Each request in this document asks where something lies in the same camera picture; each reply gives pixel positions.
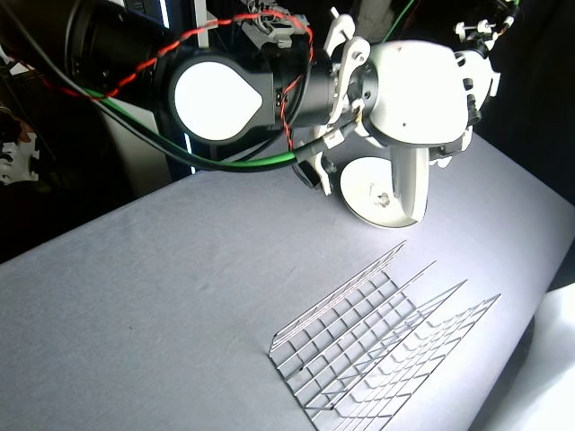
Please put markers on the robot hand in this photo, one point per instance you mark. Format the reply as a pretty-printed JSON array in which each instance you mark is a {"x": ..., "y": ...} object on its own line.
[{"x": 418, "y": 90}]

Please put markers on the white plate with black rim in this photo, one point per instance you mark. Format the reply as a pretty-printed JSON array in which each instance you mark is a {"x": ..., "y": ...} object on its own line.
[
  {"x": 364, "y": 188},
  {"x": 411, "y": 188}
]

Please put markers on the spare white robot hand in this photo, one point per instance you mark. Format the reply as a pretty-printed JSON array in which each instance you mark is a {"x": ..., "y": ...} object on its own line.
[{"x": 269, "y": 29}]

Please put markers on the person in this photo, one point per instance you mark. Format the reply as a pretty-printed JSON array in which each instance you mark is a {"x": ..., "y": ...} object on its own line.
[{"x": 375, "y": 13}]

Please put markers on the grey tablecloth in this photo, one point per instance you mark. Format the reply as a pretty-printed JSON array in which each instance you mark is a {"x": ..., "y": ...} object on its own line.
[{"x": 135, "y": 292}]

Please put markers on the white jagged plastic part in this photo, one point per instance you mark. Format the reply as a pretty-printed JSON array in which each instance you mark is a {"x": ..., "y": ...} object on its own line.
[{"x": 18, "y": 164}]

